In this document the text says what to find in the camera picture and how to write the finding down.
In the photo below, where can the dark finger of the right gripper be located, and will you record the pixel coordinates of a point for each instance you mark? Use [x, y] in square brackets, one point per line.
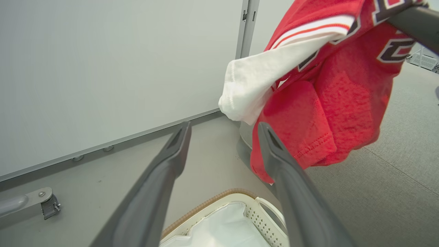
[420, 24]

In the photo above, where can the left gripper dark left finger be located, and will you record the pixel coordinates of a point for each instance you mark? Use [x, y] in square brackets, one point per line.
[151, 199]

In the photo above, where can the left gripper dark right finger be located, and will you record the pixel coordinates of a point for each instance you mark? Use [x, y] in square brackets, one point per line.
[298, 206]

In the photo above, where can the red and white jersey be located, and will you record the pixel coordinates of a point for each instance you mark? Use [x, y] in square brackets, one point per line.
[343, 96]

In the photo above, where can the white slatted rack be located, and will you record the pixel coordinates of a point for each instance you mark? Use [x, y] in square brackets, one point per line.
[425, 61]

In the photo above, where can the white laundry basket brown rim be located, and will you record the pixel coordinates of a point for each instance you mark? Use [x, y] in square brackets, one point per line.
[262, 221]

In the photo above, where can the white cloth basket liner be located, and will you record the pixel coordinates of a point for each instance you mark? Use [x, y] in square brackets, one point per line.
[223, 230]

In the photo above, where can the black caster wheel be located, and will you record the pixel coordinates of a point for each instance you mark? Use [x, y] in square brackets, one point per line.
[50, 207]

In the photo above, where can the grey partition foot tube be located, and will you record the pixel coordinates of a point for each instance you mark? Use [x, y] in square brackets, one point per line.
[17, 202]

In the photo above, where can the small grey rail glide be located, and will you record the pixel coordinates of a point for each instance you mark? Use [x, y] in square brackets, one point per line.
[78, 158]
[108, 148]

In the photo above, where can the grey partition post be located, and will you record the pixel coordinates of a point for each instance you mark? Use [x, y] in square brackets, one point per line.
[247, 27]

